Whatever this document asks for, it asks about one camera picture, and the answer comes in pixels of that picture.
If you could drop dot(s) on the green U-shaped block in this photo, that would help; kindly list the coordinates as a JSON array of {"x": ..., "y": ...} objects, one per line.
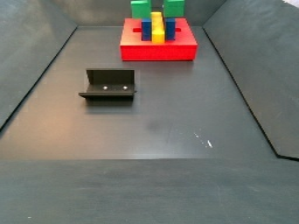
[{"x": 170, "y": 8}]

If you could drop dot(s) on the red base board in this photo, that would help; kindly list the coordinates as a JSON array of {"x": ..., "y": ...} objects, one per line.
[{"x": 137, "y": 50}]

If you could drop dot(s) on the yellow long bar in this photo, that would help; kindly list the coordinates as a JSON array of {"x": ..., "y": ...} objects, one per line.
[{"x": 157, "y": 27}]

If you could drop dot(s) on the black fixture bracket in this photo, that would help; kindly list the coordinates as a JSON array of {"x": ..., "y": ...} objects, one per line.
[{"x": 109, "y": 82}]

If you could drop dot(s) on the dark blue left post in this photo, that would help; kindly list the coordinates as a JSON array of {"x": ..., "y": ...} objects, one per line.
[{"x": 169, "y": 28}]

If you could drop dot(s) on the dark blue post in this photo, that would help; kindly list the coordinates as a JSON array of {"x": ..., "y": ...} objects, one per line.
[
  {"x": 169, "y": 28},
  {"x": 145, "y": 29}
]

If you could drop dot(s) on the dark blue right post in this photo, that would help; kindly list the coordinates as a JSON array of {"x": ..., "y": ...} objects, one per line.
[{"x": 145, "y": 29}]

